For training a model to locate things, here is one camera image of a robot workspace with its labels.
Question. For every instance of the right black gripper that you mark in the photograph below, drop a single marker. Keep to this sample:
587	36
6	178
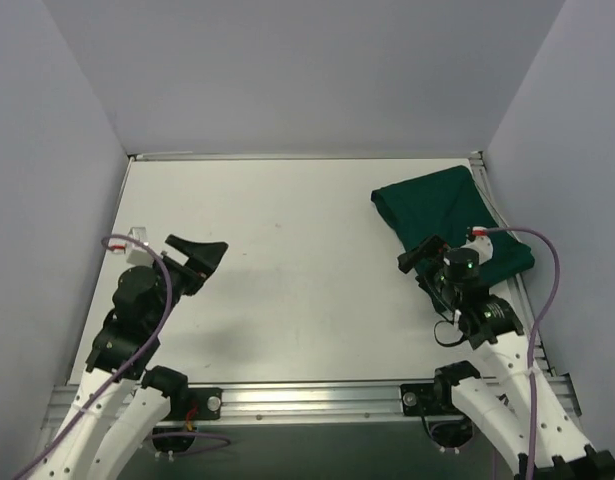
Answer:
426	252

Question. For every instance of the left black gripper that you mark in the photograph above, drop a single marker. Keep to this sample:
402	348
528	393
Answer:
185	273

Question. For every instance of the green surgical cloth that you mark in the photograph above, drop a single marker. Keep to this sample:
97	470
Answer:
447	203

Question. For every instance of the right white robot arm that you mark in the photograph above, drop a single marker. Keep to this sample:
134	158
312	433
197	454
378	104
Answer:
526	423

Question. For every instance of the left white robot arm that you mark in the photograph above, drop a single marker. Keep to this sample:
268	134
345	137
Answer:
122	400

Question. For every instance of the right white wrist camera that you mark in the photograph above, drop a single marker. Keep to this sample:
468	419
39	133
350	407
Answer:
483	246

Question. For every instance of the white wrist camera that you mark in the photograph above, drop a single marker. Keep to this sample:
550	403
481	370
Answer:
136	255
483	246

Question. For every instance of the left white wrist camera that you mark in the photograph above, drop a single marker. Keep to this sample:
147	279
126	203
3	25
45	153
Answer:
136	255

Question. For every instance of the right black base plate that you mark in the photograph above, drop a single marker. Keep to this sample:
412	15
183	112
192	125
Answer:
420	399

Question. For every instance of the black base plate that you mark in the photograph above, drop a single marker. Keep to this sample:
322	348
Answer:
420	399
197	403

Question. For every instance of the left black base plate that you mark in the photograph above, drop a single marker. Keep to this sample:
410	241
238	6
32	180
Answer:
197	403

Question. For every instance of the aluminium frame rail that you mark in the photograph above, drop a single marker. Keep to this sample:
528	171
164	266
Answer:
310	403

